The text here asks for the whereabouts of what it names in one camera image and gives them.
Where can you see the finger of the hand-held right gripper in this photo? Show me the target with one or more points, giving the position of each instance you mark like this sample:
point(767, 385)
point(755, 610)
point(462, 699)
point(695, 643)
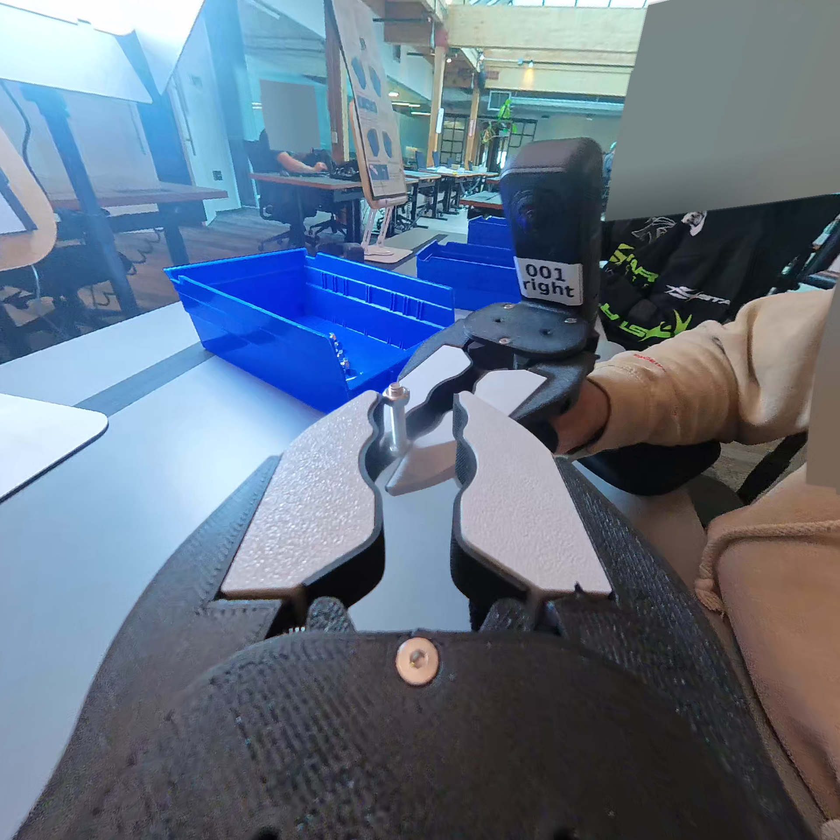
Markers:
point(420, 469)
point(440, 372)

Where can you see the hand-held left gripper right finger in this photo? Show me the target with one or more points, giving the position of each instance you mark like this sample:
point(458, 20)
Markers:
point(528, 519)

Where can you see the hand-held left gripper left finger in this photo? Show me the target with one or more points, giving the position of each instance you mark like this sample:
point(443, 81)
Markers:
point(313, 519)

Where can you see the silver threaded bolt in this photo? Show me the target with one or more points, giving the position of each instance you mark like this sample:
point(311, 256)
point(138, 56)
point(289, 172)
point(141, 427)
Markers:
point(395, 418)

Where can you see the cluster of bolts with nuts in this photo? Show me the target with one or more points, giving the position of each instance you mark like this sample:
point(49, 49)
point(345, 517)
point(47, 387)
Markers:
point(339, 355)

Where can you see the blue plastic bin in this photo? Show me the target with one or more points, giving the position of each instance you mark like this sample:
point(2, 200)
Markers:
point(488, 232)
point(250, 322)
point(460, 276)

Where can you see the white tablet stand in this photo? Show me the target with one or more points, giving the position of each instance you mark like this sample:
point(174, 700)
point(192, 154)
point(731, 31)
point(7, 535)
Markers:
point(40, 440)

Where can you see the person's right forearm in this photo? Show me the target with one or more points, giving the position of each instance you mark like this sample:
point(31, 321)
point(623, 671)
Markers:
point(709, 374)

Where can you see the black chair armrest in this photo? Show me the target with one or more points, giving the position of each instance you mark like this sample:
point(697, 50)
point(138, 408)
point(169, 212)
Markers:
point(650, 469)

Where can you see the cardboard sign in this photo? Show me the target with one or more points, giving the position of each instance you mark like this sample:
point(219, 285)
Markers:
point(370, 105)

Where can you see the wooden desk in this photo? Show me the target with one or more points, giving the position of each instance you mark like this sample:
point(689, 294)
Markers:
point(145, 194)
point(309, 181)

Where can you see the person's beige hoodie torso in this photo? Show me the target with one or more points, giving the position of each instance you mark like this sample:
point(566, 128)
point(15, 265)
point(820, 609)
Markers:
point(775, 630)

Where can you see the studio softbox light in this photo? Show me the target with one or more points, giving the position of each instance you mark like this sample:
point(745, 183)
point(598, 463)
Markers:
point(66, 46)

